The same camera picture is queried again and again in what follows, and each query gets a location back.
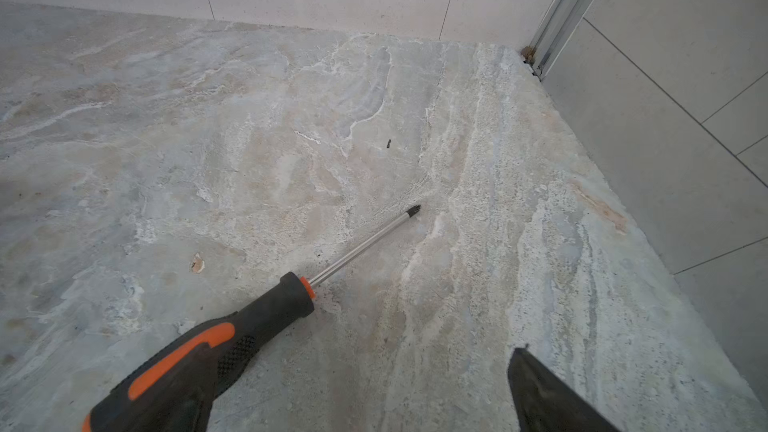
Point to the aluminium corner frame post right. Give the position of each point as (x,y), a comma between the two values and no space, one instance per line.
(555,29)

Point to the black orange handled screwdriver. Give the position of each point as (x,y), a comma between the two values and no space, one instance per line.
(175,389)

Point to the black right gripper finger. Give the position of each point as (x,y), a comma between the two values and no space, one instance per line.
(543,402)

